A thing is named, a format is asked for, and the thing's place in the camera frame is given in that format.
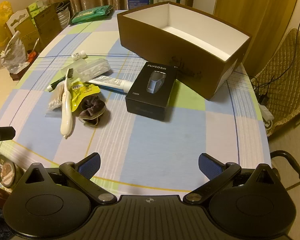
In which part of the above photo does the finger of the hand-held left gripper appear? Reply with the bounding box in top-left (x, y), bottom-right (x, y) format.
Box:
top-left (0, 127), bottom-right (16, 145)

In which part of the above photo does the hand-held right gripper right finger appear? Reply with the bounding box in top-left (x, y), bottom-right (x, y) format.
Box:
top-left (183, 152), bottom-right (284, 204)

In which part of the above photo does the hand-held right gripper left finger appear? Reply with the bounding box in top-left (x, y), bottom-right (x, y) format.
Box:
top-left (15, 152), bottom-right (118, 207)

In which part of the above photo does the white toothbrush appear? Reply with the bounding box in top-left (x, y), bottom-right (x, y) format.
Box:
top-left (60, 68), bottom-right (74, 138)

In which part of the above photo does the brown velvet scrunchie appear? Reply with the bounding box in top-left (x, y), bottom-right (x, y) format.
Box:
top-left (79, 95), bottom-right (107, 128)

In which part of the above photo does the bag of cotton swabs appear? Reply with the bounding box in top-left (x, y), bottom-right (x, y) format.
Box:
top-left (45, 81), bottom-right (68, 117)

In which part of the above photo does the dark green lip gel tube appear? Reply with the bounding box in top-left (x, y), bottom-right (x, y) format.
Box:
top-left (47, 74), bottom-right (77, 92)

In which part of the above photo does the yellow foil packet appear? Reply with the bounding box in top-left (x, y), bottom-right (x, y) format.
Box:
top-left (69, 81), bottom-right (100, 112)

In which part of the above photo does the white toothpaste tube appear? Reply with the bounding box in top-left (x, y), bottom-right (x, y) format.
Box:
top-left (88, 76), bottom-right (135, 94)

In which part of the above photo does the black shaver box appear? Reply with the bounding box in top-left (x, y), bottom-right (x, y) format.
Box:
top-left (125, 61), bottom-right (179, 122)

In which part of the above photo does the small white pill bottle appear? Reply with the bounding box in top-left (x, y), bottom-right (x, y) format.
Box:
top-left (72, 50), bottom-right (87, 61)

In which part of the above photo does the brown cardboard box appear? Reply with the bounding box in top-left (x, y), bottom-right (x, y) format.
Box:
top-left (117, 1), bottom-right (252, 101)

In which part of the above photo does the round instant noodle bowl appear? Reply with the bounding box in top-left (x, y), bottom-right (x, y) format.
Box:
top-left (0, 152), bottom-right (21, 188)

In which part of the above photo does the plaid tablecloth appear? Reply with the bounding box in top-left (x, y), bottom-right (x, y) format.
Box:
top-left (0, 9), bottom-right (272, 188)

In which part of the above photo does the white power adapter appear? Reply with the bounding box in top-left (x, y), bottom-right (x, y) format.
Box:
top-left (259, 102), bottom-right (275, 130)

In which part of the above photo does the silver foil bag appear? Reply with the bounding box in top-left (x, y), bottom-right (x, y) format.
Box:
top-left (0, 31), bottom-right (28, 74)

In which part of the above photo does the black curved metal bar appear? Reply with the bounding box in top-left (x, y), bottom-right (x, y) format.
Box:
top-left (270, 150), bottom-right (300, 188)

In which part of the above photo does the clear floss pick box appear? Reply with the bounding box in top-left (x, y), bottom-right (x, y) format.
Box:
top-left (79, 58), bottom-right (111, 81)

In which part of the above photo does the yellow plastic bag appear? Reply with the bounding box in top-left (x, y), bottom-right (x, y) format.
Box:
top-left (0, 1), bottom-right (14, 48)

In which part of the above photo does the quilted beige cushion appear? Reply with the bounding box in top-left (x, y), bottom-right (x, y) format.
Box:
top-left (250, 27), bottom-right (300, 137)

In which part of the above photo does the brown cardboard carton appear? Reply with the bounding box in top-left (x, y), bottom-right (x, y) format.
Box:
top-left (32, 2), bottom-right (61, 43)

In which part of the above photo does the white striped bundle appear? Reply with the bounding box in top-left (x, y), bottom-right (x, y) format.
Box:
top-left (56, 1), bottom-right (71, 28)

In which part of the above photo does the green tissue packet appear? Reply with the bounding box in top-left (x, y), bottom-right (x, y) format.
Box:
top-left (69, 6), bottom-right (115, 25)

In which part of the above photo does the golden curtain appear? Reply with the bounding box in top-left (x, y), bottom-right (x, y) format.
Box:
top-left (214, 0), bottom-right (300, 78)

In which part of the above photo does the orange handled tool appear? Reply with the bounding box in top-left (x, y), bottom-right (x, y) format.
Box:
top-left (27, 38), bottom-right (40, 62)

